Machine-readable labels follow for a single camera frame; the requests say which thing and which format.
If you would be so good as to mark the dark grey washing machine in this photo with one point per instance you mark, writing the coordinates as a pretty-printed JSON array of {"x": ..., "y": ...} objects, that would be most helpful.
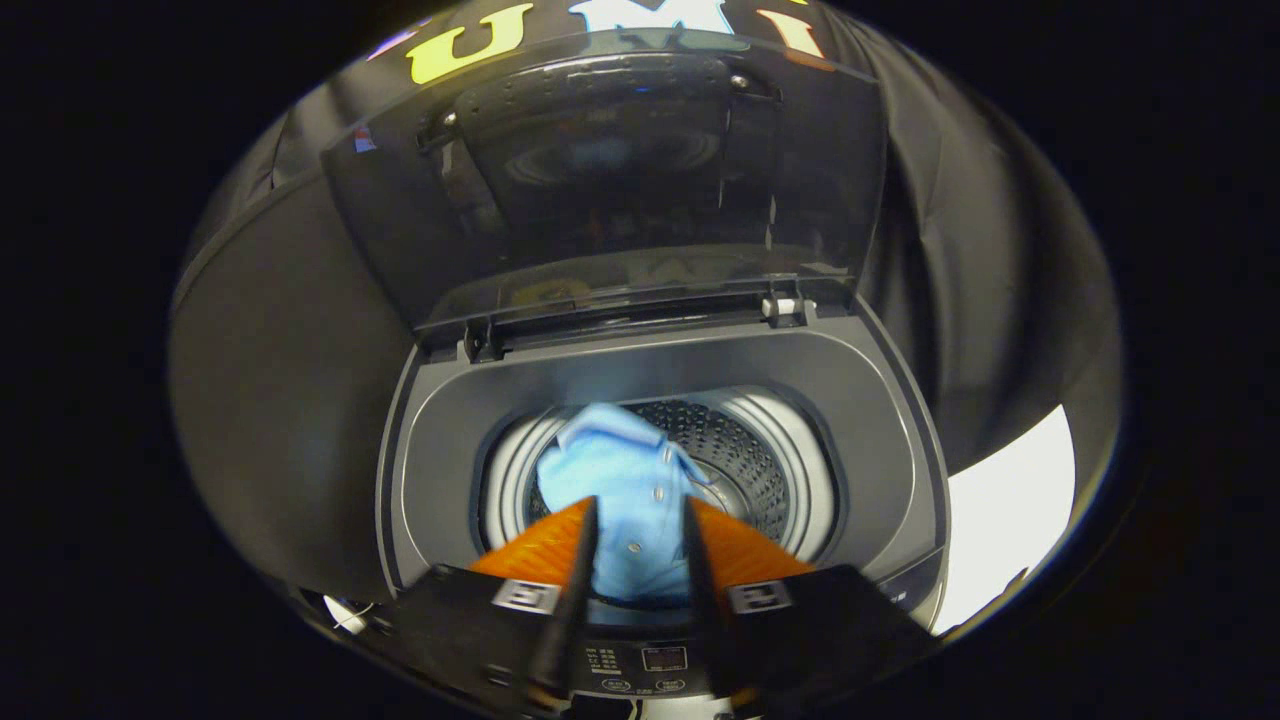
[{"x": 870, "y": 450}]

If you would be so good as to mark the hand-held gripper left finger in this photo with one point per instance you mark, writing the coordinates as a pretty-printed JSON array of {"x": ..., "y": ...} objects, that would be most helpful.
[{"x": 575, "y": 600}]

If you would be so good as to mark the light blue polo shirt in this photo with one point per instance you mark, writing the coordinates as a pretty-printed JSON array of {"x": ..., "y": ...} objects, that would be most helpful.
[{"x": 625, "y": 480}]

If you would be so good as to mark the tinted washing machine lid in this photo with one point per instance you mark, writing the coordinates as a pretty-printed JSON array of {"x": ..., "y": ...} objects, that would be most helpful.
[{"x": 600, "y": 220}]

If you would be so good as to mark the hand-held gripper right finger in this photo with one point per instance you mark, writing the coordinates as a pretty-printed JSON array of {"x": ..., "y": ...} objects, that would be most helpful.
[{"x": 705, "y": 600}]

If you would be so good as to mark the white board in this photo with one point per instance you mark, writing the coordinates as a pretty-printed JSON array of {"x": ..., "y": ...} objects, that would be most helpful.
[{"x": 1010, "y": 500}]

